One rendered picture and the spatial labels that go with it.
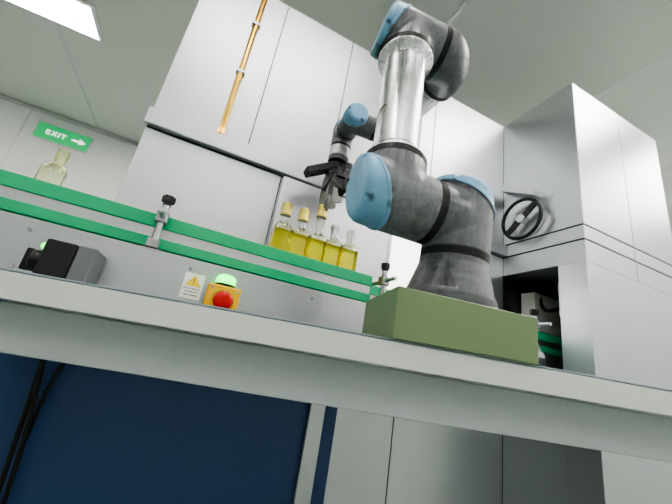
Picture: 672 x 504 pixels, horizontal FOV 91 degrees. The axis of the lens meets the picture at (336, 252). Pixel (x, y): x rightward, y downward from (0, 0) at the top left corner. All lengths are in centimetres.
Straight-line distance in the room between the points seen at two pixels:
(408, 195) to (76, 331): 49
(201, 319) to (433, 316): 30
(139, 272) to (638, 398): 89
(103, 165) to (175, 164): 334
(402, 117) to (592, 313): 114
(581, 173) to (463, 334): 139
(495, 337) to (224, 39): 140
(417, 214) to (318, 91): 110
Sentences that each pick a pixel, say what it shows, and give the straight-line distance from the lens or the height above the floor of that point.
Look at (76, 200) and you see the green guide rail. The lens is 91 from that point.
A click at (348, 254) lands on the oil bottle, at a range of 108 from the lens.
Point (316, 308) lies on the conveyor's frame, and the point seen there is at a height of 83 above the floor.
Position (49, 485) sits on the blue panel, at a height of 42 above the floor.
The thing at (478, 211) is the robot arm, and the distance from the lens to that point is 60.
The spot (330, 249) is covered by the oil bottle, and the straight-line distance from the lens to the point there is 106.
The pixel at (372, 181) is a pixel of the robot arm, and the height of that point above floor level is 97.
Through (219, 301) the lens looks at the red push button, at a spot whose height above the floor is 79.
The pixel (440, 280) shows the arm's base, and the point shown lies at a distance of 55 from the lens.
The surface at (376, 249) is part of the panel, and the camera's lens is 132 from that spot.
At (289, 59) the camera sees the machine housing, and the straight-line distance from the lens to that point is 161.
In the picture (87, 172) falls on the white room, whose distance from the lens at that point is 455.
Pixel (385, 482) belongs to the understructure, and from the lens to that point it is 140.
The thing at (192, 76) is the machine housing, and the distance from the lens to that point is 144.
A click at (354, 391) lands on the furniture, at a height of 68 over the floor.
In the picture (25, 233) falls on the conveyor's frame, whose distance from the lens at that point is 89.
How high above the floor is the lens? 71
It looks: 18 degrees up
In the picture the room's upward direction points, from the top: 10 degrees clockwise
